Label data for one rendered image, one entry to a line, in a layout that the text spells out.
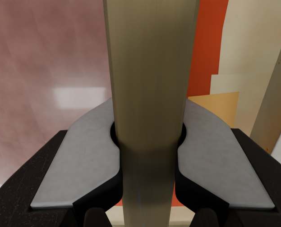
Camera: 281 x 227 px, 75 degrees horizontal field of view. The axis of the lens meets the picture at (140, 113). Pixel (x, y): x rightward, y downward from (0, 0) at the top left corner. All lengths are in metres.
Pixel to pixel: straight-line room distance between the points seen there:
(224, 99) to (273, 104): 0.04
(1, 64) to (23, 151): 0.11
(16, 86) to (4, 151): 0.09
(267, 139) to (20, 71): 0.24
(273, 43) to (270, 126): 0.07
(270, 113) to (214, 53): 0.08
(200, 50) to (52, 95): 0.14
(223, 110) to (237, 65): 0.05
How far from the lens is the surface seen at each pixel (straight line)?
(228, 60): 0.18
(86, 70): 0.18
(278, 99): 0.20
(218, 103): 0.20
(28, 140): 0.25
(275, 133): 0.20
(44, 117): 0.22
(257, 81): 0.20
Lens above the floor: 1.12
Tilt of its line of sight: 59 degrees down
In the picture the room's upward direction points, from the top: 178 degrees counter-clockwise
